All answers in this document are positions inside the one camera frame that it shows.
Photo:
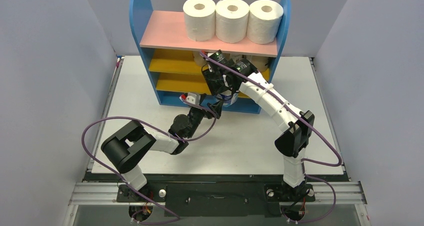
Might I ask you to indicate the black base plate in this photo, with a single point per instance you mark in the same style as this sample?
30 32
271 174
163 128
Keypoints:
210 195

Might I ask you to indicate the brown printed paper roll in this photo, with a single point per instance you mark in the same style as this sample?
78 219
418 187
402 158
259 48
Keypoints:
198 59

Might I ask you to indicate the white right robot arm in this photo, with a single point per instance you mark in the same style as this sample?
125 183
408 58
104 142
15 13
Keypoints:
244 77

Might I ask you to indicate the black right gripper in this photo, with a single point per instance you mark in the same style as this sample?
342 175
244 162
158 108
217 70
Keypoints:
215 82

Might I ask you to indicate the blue roll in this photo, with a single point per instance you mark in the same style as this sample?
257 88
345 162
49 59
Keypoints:
228 98

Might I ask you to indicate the blue shelf with coloured boards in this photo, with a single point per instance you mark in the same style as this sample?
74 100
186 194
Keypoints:
167 52

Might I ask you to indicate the white roll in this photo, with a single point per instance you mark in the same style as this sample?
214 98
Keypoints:
263 21
231 20
199 18

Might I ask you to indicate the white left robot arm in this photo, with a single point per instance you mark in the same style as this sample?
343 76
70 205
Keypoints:
126 147

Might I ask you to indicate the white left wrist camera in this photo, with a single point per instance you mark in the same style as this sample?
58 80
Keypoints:
190 98

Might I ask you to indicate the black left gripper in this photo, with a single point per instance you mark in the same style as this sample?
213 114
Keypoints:
216 108

